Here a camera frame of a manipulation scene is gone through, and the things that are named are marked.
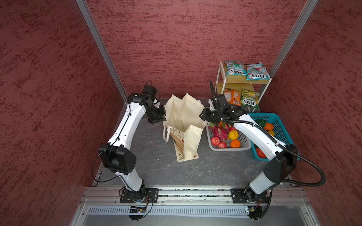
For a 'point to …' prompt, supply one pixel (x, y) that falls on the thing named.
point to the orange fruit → (235, 143)
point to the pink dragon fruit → (219, 132)
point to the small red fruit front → (222, 145)
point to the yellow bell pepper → (272, 133)
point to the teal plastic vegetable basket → (280, 133)
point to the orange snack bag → (233, 96)
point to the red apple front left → (215, 141)
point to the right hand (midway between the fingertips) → (201, 119)
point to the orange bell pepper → (268, 126)
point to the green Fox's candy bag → (250, 98)
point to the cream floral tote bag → (184, 125)
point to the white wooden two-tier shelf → (224, 82)
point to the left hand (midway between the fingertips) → (165, 122)
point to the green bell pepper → (261, 122)
